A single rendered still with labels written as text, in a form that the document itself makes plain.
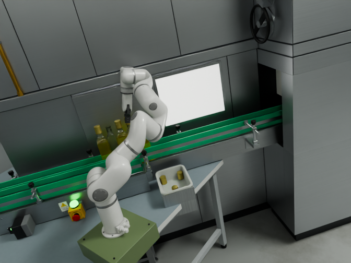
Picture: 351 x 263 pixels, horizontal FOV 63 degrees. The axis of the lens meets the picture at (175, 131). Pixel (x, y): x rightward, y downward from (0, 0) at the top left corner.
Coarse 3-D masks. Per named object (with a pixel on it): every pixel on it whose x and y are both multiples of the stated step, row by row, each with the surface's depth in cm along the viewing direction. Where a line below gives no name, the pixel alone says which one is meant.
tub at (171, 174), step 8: (168, 168) 165; (176, 168) 165; (184, 168) 162; (168, 176) 166; (176, 176) 167; (184, 176) 163; (160, 184) 154; (168, 184) 163; (176, 184) 162; (184, 184) 160; (192, 184) 148; (160, 192) 147; (168, 192) 145
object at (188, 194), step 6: (192, 186) 148; (174, 192) 146; (180, 192) 147; (186, 192) 148; (192, 192) 148; (162, 198) 147; (168, 198) 147; (174, 198) 148; (180, 198) 148; (186, 198) 149; (192, 198) 150; (168, 204) 148; (174, 204) 149
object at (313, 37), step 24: (288, 0) 134; (312, 0) 134; (336, 0) 136; (288, 24) 139; (312, 24) 138; (336, 24) 141; (264, 48) 167; (288, 48) 144; (312, 48) 143; (336, 48) 146; (288, 72) 150
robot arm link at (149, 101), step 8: (144, 88) 127; (136, 96) 129; (144, 96) 123; (152, 96) 123; (144, 104) 123; (152, 104) 122; (160, 104) 125; (152, 112) 125; (160, 112) 127; (160, 120) 128; (160, 128) 124; (160, 136) 124
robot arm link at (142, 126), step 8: (136, 112) 116; (144, 112) 118; (136, 120) 114; (144, 120) 114; (152, 120) 120; (136, 128) 113; (144, 128) 113; (152, 128) 119; (128, 136) 115; (136, 136) 113; (144, 136) 114; (152, 136) 122; (128, 144) 114; (136, 144) 113; (144, 144) 115; (136, 152) 115
